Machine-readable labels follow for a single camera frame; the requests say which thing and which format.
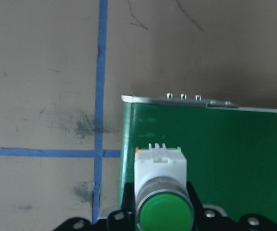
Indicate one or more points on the green belt conveyor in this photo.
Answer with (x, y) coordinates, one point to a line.
(225, 149)

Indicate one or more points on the green push button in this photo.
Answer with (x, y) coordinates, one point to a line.
(163, 192)

